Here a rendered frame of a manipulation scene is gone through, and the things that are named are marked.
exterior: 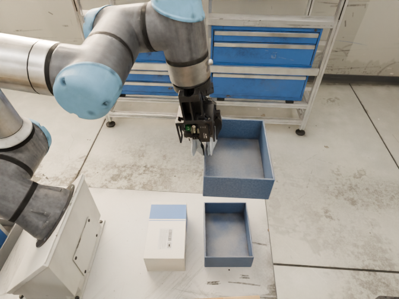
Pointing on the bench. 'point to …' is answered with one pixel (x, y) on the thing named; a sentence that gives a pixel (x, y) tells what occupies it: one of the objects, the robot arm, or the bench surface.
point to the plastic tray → (14, 230)
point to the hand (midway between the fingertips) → (205, 148)
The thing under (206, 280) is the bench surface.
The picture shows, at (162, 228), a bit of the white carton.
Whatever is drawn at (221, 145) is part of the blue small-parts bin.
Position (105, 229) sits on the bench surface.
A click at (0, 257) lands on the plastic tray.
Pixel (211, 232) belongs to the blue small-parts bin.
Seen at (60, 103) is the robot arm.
